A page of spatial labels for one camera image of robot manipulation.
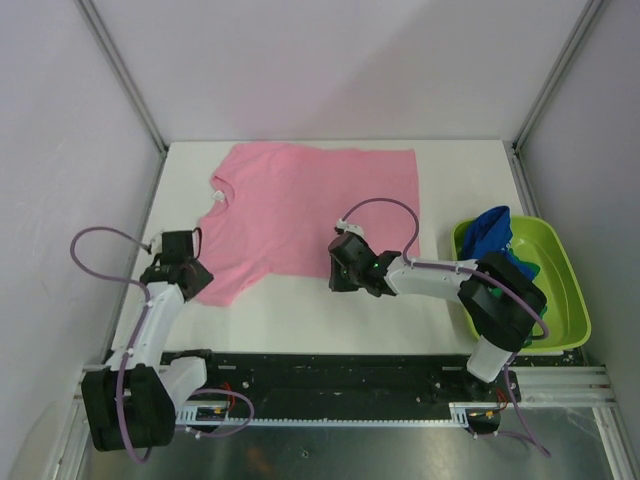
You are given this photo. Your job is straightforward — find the pink t shirt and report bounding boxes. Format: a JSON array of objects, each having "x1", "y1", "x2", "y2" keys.
[{"x1": 197, "y1": 142, "x2": 420, "y2": 307}]

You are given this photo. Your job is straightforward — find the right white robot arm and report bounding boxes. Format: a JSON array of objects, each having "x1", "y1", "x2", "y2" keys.
[{"x1": 328, "y1": 231, "x2": 547, "y2": 401}]

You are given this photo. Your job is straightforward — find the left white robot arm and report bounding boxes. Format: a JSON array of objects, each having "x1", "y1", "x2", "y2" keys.
[{"x1": 81, "y1": 227, "x2": 221, "y2": 455}]

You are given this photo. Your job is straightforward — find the blue t shirt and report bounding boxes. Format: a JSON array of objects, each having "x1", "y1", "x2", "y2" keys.
[{"x1": 461, "y1": 205, "x2": 513, "y2": 260}]

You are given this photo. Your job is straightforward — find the green t shirt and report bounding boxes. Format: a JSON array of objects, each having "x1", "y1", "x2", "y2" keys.
[{"x1": 495, "y1": 251, "x2": 547, "y2": 319}]

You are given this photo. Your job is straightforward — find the lime green plastic basin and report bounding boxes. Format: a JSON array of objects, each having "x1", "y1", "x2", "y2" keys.
[{"x1": 451, "y1": 214, "x2": 591, "y2": 355}]

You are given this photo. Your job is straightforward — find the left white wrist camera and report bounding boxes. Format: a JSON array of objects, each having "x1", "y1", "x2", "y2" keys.
[{"x1": 145, "y1": 232, "x2": 163, "y2": 255}]

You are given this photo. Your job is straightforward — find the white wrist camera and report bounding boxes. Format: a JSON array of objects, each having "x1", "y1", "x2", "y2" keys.
[
  {"x1": 145, "y1": 232, "x2": 163, "y2": 255},
  {"x1": 334, "y1": 218, "x2": 365, "y2": 238}
]

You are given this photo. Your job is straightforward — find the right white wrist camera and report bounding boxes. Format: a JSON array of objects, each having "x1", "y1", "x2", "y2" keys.
[{"x1": 334, "y1": 218, "x2": 365, "y2": 238}]

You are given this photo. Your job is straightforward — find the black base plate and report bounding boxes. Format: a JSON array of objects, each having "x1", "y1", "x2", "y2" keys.
[{"x1": 193, "y1": 350, "x2": 520, "y2": 413}]

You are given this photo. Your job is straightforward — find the left aluminium frame post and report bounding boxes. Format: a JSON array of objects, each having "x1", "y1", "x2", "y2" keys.
[{"x1": 73, "y1": 0, "x2": 169, "y2": 153}]

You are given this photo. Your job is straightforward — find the aluminium frame post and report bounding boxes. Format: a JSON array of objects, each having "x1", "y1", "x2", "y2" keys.
[
  {"x1": 73, "y1": 0, "x2": 169, "y2": 153},
  {"x1": 510, "y1": 0, "x2": 614, "y2": 151}
]

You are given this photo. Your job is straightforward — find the right aluminium frame post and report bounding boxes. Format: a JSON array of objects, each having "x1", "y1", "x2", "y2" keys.
[{"x1": 510, "y1": 0, "x2": 614, "y2": 151}]

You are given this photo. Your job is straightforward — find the grey slotted cable duct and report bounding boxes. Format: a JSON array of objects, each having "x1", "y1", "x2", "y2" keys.
[{"x1": 176, "y1": 401, "x2": 499, "y2": 429}]

